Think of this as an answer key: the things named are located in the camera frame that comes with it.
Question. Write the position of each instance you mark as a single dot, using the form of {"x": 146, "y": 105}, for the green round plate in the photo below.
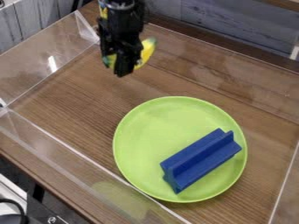
{"x": 154, "y": 131}

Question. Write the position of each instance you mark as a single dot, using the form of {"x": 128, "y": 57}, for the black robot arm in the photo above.
{"x": 120, "y": 24}

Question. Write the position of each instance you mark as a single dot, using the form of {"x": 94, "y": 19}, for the blue plastic block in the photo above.
{"x": 198, "y": 159}

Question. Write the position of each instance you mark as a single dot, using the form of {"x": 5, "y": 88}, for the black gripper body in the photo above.
{"x": 124, "y": 25}

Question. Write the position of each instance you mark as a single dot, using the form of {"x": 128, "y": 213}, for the yellow labelled tin can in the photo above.
{"x": 103, "y": 9}

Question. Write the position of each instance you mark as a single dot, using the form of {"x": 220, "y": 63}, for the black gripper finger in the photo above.
{"x": 126, "y": 62}
{"x": 108, "y": 49}

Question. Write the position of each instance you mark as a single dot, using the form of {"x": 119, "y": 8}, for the black device with knob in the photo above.
{"x": 33, "y": 214}

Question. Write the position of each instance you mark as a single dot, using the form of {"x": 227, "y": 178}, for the yellow toy banana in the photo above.
{"x": 148, "y": 45}

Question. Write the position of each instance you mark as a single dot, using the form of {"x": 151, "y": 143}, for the clear acrylic enclosure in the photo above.
{"x": 64, "y": 102}

